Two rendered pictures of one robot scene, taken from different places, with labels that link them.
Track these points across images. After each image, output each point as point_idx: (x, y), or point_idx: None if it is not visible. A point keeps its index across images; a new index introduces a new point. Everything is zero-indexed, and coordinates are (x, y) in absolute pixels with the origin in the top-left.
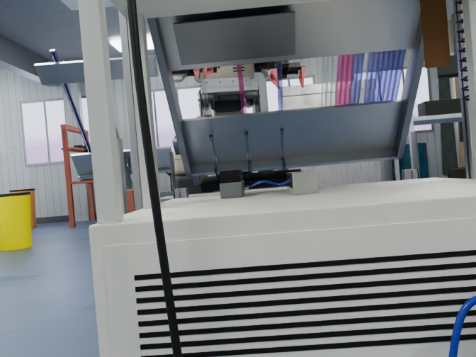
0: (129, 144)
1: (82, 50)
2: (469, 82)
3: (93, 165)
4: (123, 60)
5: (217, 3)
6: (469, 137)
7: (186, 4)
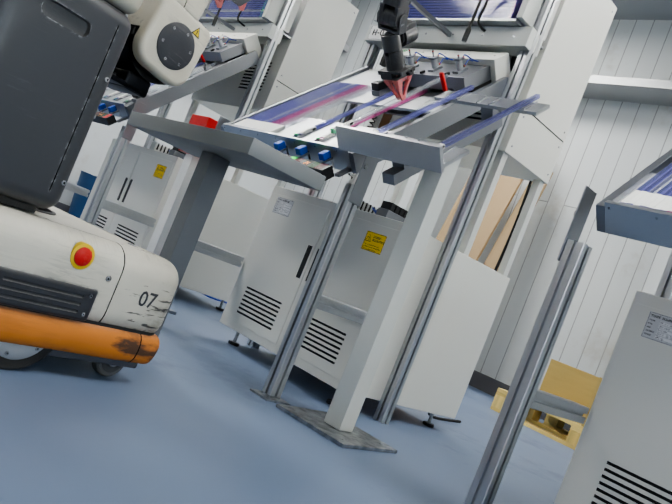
0: (473, 210)
1: (530, 216)
2: (358, 173)
3: (514, 256)
4: (494, 157)
5: (469, 149)
6: (325, 184)
7: None
